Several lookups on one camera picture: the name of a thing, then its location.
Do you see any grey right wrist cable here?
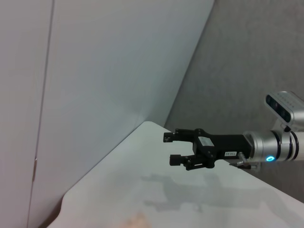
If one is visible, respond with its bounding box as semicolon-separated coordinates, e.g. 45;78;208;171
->
228;152;260;170

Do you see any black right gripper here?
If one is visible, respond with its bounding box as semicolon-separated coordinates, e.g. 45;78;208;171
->
163;128;252;171

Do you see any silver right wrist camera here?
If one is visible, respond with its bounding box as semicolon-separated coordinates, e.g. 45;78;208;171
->
265;91;304;132

